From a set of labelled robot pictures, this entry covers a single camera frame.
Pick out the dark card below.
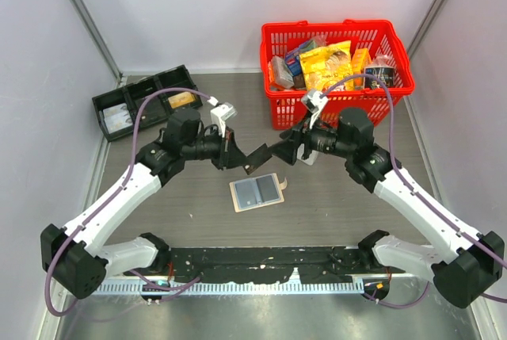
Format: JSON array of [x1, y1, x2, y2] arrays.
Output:
[[140, 96, 167, 127]]

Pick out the black mounting base plate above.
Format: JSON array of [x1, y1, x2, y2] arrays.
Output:
[[139, 246, 403, 285]]

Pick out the white bottle grey cap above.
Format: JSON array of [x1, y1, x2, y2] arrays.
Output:
[[297, 151, 318, 166]]

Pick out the orange snack box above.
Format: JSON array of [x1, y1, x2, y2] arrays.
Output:
[[351, 48, 372, 90]]

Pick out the black round can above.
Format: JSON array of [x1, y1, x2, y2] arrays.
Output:
[[364, 64, 395, 90]]

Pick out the red shopping basket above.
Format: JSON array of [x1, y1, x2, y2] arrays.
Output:
[[260, 20, 415, 130]]

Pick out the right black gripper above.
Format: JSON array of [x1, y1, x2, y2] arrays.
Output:
[[268, 109, 354, 166]]

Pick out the gold card in tray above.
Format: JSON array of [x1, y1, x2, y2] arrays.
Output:
[[167, 92, 196, 109]]

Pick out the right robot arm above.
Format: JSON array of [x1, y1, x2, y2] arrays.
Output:
[[271, 108, 506, 308]]

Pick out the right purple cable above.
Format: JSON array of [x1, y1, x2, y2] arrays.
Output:
[[320, 73, 507, 309]]

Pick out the white cards in tray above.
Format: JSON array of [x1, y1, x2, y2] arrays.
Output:
[[102, 103, 132, 134]]

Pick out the white cable duct strip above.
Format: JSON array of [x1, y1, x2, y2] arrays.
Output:
[[93, 278, 364, 296]]

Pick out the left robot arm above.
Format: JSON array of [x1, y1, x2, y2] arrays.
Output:
[[40, 103, 246, 300]]

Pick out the beige card holder wallet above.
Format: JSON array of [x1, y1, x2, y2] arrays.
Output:
[[229, 173, 288, 213]]

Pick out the black three-compartment tray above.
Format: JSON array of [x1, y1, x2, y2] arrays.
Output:
[[92, 65, 203, 142]]

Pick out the yellow chips bag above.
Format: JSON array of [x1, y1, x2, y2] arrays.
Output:
[[300, 40, 353, 91]]

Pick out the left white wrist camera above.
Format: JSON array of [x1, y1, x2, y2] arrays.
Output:
[[208, 97, 237, 137]]

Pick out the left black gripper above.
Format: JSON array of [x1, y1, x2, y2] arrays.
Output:
[[182, 124, 250, 170]]

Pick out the black credit card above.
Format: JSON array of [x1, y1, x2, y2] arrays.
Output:
[[243, 143, 273, 175]]

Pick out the grey wrapped snack pack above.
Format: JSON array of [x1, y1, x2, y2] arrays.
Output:
[[268, 55, 294, 90]]

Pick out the blue snack packet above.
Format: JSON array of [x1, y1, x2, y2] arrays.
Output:
[[284, 38, 322, 76]]

